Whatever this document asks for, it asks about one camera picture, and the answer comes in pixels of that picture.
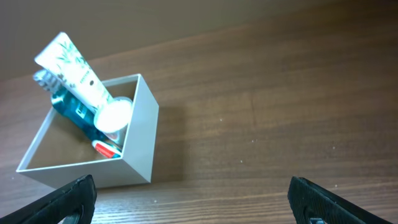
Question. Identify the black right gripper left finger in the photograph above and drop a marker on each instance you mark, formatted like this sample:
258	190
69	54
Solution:
72	203

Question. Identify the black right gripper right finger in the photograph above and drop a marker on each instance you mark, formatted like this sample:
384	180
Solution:
311	203

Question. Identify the green white toothpaste tube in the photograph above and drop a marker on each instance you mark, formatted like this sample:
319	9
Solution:
107	150

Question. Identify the blue mouthwash bottle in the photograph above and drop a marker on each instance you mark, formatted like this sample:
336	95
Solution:
68	105

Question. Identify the white leaf-print cream tube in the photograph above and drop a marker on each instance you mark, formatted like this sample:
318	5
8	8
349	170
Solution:
63	59

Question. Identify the white open box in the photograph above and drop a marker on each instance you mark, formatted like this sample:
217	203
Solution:
60	152

